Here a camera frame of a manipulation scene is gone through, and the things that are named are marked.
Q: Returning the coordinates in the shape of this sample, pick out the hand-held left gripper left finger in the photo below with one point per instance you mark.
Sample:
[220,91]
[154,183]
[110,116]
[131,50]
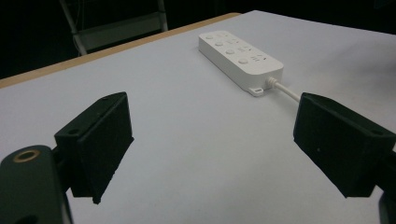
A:
[99,146]

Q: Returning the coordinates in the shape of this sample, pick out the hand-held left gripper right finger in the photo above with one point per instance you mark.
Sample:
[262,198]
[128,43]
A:
[339,146]

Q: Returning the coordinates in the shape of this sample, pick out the white power strip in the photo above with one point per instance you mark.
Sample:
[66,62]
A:
[239,59]

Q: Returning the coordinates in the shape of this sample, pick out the metal stand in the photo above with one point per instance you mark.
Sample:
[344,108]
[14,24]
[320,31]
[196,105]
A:
[115,28]

